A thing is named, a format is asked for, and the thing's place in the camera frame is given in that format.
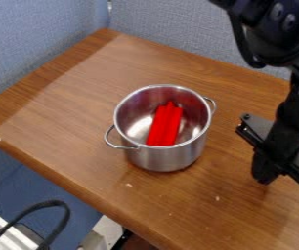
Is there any black cable loop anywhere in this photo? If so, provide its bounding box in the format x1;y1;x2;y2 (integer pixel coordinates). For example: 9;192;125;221
0;199;72;250

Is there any white device below table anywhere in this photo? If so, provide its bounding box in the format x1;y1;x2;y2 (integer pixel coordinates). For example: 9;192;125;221
0;215;44;250

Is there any white table leg bracket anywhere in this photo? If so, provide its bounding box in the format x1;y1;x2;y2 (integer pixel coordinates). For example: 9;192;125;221
77;216;132;250

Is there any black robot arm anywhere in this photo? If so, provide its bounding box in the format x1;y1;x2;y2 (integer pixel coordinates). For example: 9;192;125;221
209;0;299;185

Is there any red block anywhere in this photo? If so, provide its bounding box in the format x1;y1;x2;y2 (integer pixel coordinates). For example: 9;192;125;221
147;102;183;146

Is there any stainless steel pot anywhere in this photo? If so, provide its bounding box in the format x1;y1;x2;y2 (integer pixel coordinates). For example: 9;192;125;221
104;84;216;172

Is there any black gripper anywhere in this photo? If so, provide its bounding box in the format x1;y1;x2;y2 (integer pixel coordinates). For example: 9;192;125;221
236;98;299;185

